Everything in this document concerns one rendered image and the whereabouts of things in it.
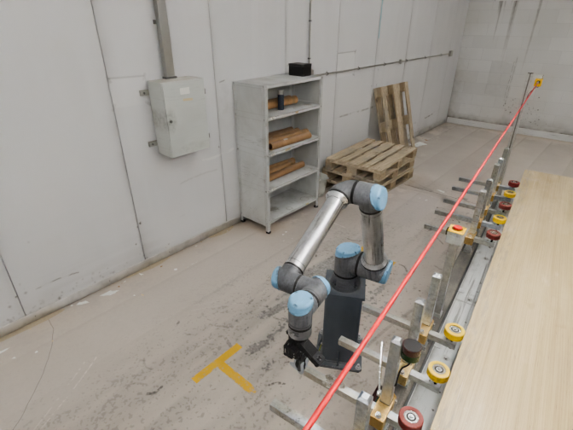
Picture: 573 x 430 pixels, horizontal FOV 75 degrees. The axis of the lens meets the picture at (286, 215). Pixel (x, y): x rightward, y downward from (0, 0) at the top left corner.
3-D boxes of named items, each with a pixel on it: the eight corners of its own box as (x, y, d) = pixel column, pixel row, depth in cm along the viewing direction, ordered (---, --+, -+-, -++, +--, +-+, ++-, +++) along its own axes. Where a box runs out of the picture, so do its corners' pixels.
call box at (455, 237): (444, 243, 176) (447, 229, 173) (448, 237, 181) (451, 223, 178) (460, 248, 173) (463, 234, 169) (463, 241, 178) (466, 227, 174)
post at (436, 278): (414, 355, 181) (432, 274, 159) (416, 351, 184) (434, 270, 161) (421, 358, 179) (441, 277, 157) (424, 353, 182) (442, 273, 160)
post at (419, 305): (396, 386, 161) (414, 299, 139) (400, 381, 164) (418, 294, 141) (405, 391, 159) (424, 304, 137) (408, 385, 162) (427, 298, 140)
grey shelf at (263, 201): (240, 221, 435) (231, 81, 364) (291, 197, 495) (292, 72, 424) (268, 234, 409) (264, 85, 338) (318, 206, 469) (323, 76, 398)
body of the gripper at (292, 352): (293, 344, 153) (294, 322, 147) (311, 353, 148) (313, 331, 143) (283, 356, 147) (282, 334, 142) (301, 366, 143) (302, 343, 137)
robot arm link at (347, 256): (339, 260, 242) (341, 237, 234) (365, 269, 234) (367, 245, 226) (329, 272, 230) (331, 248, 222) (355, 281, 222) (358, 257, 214)
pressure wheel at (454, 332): (447, 356, 161) (453, 336, 156) (436, 342, 168) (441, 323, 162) (463, 352, 162) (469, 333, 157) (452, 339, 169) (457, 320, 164)
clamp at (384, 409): (367, 424, 131) (369, 415, 129) (382, 396, 141) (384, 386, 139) (383, 432, 129) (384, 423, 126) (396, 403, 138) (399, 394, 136)
